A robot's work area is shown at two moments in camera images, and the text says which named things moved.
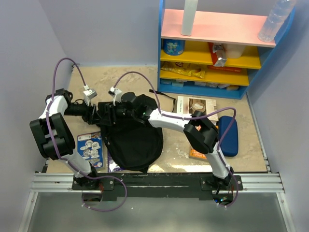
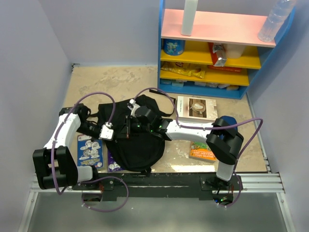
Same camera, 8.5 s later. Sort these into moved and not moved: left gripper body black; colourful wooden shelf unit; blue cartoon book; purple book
Moved: left gripper body black
Not moved: blue cartoon book; purple book; colourful wooden shelf unit
